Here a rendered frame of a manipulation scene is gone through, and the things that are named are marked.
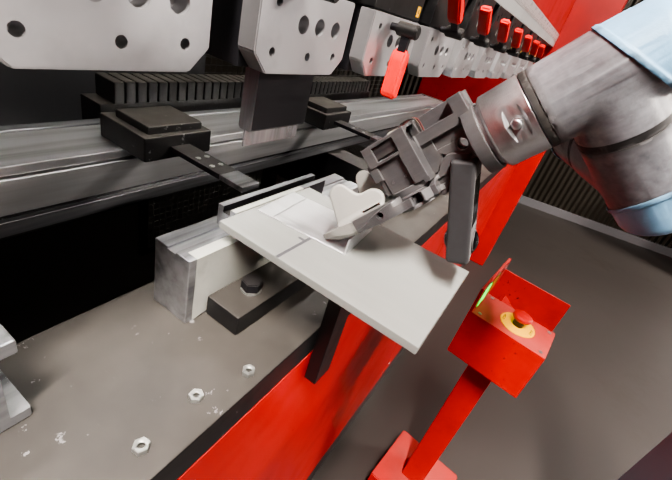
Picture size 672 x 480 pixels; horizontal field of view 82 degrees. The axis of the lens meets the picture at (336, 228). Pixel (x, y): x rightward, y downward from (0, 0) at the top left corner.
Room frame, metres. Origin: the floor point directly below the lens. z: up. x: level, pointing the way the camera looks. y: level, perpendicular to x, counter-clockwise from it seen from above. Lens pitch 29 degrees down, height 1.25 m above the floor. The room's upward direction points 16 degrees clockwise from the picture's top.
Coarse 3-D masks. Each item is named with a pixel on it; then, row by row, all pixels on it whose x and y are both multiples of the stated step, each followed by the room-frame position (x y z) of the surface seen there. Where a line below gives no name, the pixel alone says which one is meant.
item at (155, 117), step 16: (112, 112) 0.55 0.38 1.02; (128, 112) 0.54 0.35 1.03; (144, 112) 0.56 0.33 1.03; (160, 112) 0.58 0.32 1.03; (176, 112) 0.60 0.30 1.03; (112, 128) 0.53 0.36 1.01; (128, 128) 0.51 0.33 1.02; (144, 128) 0.51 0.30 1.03; (160, 128) 0.53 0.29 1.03; (176, 128) 0.55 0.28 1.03; (192, 128) 0.58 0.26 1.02; (128, 144) 0.51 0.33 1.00; (144, 144) 0.50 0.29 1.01; (160, 144) 0.52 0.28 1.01; (176, 144) 0.54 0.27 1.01; (192, 144) 0.57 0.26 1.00; (208, 144) 0.60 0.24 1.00; (144, 160) 0.50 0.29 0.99; (192, 160) 0.51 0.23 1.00; (208, 160) 0.52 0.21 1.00; (224, 176) 0.49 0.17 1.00; (240, 176) 0.50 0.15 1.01
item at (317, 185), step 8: (304, 176) 0.58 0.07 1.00; (312, 176) 0.59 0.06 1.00; (280, 184) 0.52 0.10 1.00; (288, 184) 0.53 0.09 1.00; (296, 184) 0.55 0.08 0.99; (304, 184) 0.55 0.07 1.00; (312, 184) 0.56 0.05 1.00; (320, 184) 0.58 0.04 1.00; (256, 192) 0.48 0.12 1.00; (264, 192) 0.49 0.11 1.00; (272, 192) 0.50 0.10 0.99; (280, 192) 0.52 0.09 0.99; (320, 192) 0.58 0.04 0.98; (232, 200) 0.44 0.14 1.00; (240, 200) 0.44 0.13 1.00; (248, 200) 0.46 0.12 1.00; (256, 200) 0.47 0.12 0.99; (224, 208) 0.42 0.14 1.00; (232, 208) 0.43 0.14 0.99; (224, 216) 0.42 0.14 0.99
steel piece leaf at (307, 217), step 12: (300, 204) 0.48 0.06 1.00; (312, 204) 0.49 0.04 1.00; (276, 216) 0.43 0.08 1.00; (288, 216) 0.43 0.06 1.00; (300, 216) 0.44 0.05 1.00; (312, 216) 0.45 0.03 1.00; (324, 216) 0.46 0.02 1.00; (300, 228) 0.41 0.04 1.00; (312, 228) 0.42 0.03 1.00; (324, 228) 0.43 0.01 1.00; (324, 240) 0.40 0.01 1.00; (336, 240) 0.41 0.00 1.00; (348, 240) 0.39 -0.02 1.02; (360, 240) 0.43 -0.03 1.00
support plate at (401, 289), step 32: (224, 224) 0.38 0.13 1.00; (256, 224) 0.40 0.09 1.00; (288, 256) 0.35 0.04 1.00; (320, 256) 0.37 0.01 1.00; (352, 256) 0.39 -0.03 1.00; (384, 256) 0.41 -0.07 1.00; (416, 256) 0.43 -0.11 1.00; (320, 288) 0.32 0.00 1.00; (352, 288) 0.33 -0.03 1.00; (384, 288) 0.34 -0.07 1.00; (416, 288) 0.36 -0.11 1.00; (448, 288) 0.38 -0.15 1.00; (384, 320) 0.29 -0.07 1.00; (416, 320) 0.31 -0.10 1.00; (416, 352) 0.27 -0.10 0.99
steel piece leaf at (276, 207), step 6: (294, 192) 0.51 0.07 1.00; (282, 198) 0.48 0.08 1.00; (288, 198) 0.48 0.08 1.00; (294, 198) 0.49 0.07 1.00; (300, 198) 0.49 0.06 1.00; (270, 204) 0.45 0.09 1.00; (276, 204) 0.46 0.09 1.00; (282, 204) 0.46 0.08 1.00; (288, 204) 0.47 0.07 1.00; (294, 204) 0.47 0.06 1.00; (258, 210) 0.43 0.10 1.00; (264, 210) 0.43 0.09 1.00; (270, 210) 0.44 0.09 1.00; (276, 210) 0.44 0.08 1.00; (282, 210) 0.44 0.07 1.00; (270, 216) 0.42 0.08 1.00
